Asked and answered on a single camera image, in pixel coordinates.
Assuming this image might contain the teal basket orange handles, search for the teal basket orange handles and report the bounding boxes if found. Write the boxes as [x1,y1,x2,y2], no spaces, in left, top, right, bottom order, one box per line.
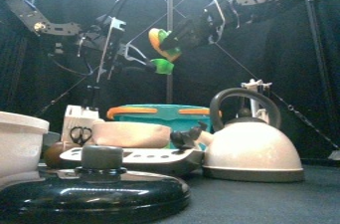
[105,103,222,133]

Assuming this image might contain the vertical metal frame pole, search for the vertical metal frame pole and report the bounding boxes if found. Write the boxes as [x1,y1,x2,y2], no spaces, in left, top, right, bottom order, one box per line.
[166,0,174,105]

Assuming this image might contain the black toy scissors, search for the black toy scissors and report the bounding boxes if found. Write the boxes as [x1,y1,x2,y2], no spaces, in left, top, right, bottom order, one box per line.
[69,125,94,147]

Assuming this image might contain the black frame post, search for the black frame post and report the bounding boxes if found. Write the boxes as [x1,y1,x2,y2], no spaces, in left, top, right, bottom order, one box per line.
[303,0,330,161]

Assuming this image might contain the green corn husk piece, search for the green corn husk piece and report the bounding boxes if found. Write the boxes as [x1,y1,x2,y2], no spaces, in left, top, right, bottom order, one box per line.
[150,58,174,76]

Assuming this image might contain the white knife block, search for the white knife block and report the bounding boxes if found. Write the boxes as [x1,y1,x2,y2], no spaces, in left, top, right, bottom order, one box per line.
[59,104,102,143]

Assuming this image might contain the white kettle black handle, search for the white kettle black handle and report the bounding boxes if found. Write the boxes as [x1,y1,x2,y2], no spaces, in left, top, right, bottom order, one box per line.
[169,87,306,183]

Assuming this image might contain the white toy pot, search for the white toy pot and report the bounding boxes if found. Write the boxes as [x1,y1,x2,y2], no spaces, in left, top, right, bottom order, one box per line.
[0,111,50,189]

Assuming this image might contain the brown round toy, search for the brown round toy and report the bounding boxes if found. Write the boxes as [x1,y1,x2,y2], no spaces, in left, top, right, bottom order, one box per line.
[42,140,79,170]

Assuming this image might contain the orange green toy carrot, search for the orange green toy carrot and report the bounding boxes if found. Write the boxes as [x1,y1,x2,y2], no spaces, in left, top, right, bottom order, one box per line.
[147,27,182,64]

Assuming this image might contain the beige toy bowl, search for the beige toy bowl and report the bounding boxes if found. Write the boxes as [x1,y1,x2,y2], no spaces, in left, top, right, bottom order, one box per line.
[90,120,171,149]

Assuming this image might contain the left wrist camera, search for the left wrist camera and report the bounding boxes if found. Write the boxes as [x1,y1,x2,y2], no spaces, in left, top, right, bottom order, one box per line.
[94,0,130,33]

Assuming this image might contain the black pot lid grey knob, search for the black pot lid grey knob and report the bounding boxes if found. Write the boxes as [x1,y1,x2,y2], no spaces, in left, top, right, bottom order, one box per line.
[0,145,191,224]

